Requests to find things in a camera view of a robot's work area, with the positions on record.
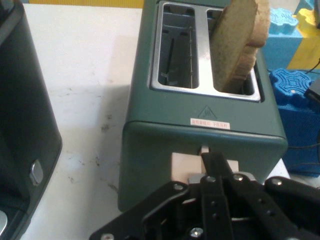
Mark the black coffee machine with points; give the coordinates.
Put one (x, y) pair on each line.
(22, 112)

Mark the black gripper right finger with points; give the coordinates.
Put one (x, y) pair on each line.
(275, 212)

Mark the cream toaster lever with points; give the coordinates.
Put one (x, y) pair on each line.
(185, 165)

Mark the green two-slot toaster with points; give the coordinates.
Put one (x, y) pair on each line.
(162, 140)

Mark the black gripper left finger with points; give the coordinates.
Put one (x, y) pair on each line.
(215, 200)

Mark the light blue toy block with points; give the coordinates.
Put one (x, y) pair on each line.
(280, 42)

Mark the slice of toast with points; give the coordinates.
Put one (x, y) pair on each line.
(232, 45)

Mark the dark blue toy block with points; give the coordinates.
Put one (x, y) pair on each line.
(297, 120)

